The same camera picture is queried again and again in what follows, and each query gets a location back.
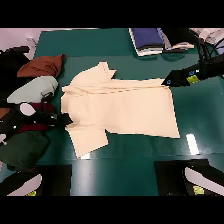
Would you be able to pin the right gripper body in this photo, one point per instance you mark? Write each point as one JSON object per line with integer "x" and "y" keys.
{"x": 176, "y": 77}

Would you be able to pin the cream shirt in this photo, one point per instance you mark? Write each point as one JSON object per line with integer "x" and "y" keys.
{"x": 133, "y": 106}

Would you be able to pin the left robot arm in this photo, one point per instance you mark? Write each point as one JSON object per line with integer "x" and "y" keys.
{"x": 40, "y": 118}

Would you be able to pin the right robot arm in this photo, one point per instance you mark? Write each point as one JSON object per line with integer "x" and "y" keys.
{"x": 209, "y": 66}

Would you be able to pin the white garment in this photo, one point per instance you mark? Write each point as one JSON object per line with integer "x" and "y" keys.
{"x": 150, "y": 51}

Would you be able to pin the black garment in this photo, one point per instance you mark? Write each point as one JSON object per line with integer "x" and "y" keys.
{"x": 10, "y": 66}
{"x": 178, "y": 36}

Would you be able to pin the navy blue garment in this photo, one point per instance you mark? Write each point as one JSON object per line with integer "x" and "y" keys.
{"x": 146, "y": 37}

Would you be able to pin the dark red garment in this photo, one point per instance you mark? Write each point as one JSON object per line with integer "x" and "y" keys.
{"x": 45, "y": 106}

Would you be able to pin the brown garment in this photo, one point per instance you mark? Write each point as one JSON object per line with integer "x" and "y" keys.
{"x": 41, "y": 66}

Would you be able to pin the pale green garment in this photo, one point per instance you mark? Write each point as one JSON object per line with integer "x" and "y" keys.
{"x": 33, "y": 89}

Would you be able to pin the dark green garment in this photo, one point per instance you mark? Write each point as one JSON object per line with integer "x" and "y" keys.
{"x": 23, "y": 148}

